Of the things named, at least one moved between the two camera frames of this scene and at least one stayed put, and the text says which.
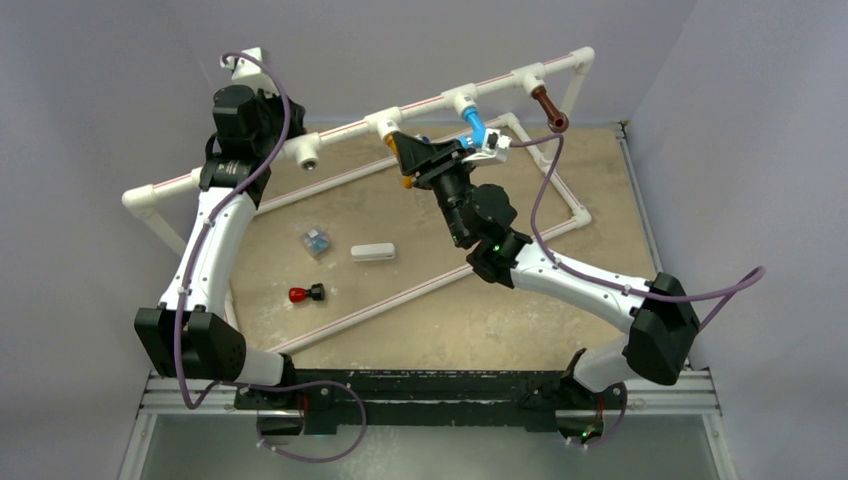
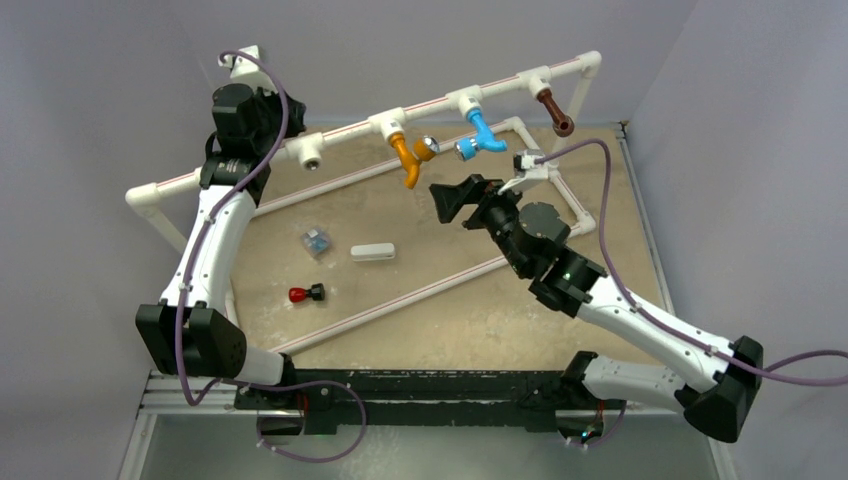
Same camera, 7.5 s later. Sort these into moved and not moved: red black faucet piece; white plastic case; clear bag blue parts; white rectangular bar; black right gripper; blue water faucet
Moved: white rectangular bar; black right gripper
Not moved: clear bag blue parts; blue water faucet; white plastic case; red black faucet piece
